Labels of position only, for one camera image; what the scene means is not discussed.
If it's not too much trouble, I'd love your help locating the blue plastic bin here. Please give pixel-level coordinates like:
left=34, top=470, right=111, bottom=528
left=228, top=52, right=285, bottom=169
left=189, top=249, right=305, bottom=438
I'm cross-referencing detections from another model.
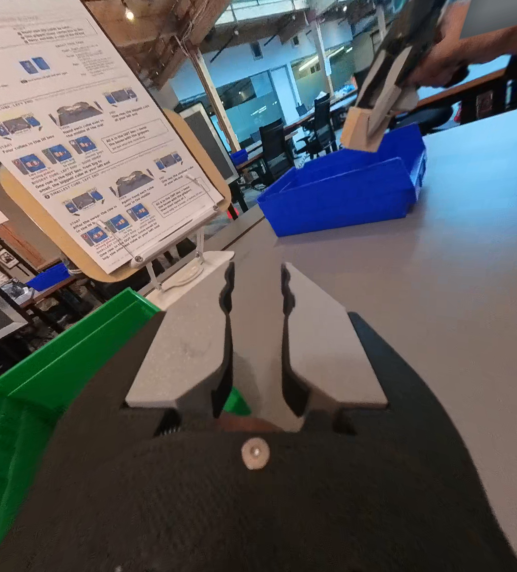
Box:
left=257, top=123, right=428, bottom=237

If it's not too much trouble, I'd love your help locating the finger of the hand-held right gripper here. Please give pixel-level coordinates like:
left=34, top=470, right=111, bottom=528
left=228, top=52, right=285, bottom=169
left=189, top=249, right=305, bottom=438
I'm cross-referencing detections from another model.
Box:
left=355, top=48, right=397, bottom=111
left=366, top=47, right=420, bottom=140

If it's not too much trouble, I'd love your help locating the black office chair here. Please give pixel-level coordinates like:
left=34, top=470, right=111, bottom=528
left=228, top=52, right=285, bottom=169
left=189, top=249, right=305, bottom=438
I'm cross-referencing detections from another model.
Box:
left=301, top=93, right=337, bottom=159
left=258, top=118, right=297, bottom=179

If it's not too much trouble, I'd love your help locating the white printed paper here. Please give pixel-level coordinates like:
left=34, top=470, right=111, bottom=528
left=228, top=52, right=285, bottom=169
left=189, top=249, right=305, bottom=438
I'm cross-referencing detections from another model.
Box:
left=0, top=0, right=224, bottom=274

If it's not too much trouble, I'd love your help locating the large wooden cube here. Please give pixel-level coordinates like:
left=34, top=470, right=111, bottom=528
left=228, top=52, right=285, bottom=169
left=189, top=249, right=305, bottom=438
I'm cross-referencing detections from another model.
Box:
left=340, top=107, right=391, bottom=153

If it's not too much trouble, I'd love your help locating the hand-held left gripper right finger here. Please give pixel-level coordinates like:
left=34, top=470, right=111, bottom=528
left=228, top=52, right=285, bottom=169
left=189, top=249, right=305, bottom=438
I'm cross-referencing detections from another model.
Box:
left=281, top=262, right=390, bottom=419

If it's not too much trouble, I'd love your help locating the blue parts bin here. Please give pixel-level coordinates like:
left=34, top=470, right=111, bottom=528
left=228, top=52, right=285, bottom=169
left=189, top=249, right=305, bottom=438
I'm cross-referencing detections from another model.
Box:
left=26, top=264, right=69, bottom=291

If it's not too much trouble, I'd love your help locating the person's right hand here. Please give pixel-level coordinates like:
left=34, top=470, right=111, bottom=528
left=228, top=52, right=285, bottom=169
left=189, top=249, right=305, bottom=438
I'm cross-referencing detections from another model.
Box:
left=408, top=4, right=517, bottom=88

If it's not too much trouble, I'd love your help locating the white wood-edged table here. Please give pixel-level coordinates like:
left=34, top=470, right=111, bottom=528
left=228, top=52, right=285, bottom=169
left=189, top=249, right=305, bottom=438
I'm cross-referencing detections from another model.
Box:
left=415, top=56, right=511, bottom=126

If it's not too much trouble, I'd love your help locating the green plastic bin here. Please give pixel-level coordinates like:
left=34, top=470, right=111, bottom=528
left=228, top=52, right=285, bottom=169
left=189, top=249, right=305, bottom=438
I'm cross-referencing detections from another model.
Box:
left=0, top=288, right=252, bottom=564

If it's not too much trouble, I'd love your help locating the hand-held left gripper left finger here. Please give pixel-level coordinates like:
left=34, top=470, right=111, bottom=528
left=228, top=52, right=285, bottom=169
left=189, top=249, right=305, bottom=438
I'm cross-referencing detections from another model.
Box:
left=125, top=261, right=235, bottom=419

